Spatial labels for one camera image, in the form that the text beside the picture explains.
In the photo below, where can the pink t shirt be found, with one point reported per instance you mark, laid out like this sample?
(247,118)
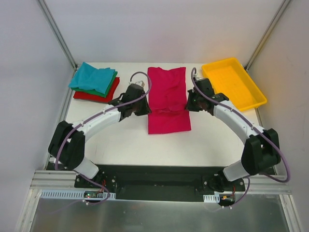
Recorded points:
(167,100)

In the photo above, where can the aluminium front rail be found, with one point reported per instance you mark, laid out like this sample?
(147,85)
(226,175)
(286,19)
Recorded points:
(65,180)

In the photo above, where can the aluminium left side rail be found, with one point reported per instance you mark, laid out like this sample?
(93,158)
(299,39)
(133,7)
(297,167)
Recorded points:
(62,116)

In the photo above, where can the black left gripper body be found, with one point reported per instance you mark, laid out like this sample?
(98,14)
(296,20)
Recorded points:
(141,106)

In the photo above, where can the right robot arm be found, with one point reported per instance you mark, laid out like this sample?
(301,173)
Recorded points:
(261,146)

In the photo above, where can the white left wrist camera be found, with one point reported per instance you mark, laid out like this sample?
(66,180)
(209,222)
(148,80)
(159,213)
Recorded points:
(140,83)

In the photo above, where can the white slotted cable duct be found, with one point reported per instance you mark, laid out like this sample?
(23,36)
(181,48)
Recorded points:
(77,195)
(215,198)

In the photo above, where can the aluminium corner post left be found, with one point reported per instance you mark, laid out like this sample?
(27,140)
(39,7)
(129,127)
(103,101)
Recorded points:
(57,33)

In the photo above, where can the white slotted cable duct left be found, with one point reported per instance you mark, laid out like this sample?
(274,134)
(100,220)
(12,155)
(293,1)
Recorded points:
(77,195)

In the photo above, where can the folded green t shirt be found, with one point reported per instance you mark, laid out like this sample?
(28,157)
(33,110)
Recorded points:
(106,87)

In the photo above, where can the folded red t shirt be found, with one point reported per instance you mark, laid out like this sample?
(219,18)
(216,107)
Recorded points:
(96,98)

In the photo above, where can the folded teal t shirt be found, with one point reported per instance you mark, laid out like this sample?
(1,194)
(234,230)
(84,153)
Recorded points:
(90,77)

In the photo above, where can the aluminium corner post right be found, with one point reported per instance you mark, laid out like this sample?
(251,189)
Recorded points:
(270,28)

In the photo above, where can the aluminium right side rail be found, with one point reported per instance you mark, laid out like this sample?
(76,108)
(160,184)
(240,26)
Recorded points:
(270,87)

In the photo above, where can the aluminium rail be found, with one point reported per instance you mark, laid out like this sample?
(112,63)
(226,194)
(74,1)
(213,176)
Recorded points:
(62,116)
(65,180)
(270,87)

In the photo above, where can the aluminium corner post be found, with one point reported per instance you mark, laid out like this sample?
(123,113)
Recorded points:
(270,28)
(57,33)

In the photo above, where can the white slotted cable duct right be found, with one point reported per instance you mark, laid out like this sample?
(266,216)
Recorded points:
(215,198)

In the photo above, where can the yellow plastic tray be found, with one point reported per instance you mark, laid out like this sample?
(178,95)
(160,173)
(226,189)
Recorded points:
(228,76)

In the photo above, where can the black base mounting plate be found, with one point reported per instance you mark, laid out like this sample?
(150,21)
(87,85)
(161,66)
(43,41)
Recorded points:
(154,183)

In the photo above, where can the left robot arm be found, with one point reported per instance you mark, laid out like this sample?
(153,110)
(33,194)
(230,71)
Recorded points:
(68,142)

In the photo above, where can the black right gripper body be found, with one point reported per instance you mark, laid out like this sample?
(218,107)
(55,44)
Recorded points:
(193,102)

